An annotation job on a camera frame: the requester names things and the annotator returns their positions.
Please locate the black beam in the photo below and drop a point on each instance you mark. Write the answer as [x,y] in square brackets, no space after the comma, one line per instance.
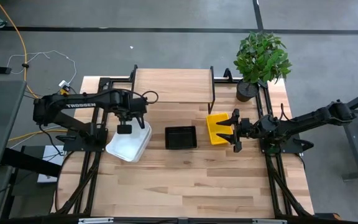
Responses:
[26,161]

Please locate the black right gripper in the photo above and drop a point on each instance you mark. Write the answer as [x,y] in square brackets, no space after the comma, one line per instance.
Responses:
[249,129]

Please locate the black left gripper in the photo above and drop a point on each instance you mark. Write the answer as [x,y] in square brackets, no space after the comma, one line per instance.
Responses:
[132,107]

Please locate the black plant pot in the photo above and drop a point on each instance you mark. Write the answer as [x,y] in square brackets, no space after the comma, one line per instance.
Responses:
[246,92]

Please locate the wooden shelf with black frame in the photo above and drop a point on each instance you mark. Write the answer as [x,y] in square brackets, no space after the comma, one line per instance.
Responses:
[172,85]

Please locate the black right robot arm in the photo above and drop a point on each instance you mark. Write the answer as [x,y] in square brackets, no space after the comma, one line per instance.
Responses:
[309,119]

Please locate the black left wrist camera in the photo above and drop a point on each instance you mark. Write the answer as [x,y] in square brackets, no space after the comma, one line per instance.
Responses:
[124,129]

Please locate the green leafy plant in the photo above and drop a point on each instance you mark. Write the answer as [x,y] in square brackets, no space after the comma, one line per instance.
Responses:
[261,59]

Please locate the white power adapter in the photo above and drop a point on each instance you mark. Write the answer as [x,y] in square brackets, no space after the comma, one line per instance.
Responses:
[63,84]

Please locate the yellow plastic basket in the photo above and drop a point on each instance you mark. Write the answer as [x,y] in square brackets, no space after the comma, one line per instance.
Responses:
[211,129]

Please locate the white paper sheet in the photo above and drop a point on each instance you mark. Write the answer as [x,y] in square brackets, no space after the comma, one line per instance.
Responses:
[53,154]

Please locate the silver bracket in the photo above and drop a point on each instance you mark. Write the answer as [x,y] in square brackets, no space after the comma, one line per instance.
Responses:
[269,221]
[95,221]

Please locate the orange and black object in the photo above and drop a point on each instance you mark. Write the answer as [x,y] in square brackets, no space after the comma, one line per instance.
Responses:
[336,215]

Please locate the black metal rig frame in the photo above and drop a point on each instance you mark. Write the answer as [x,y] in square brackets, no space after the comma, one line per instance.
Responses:
[120,81]

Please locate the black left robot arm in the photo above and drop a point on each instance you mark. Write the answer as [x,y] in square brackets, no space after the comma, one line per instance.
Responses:
[73,104]

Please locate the yellow plug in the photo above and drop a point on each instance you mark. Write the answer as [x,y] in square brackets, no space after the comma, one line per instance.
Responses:
[64,92]

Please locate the black plastic basket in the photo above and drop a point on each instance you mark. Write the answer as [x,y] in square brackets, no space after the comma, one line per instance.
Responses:
[180,137]

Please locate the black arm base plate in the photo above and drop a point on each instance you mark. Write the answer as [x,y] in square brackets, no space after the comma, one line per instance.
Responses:
[73,144]
[286,148]

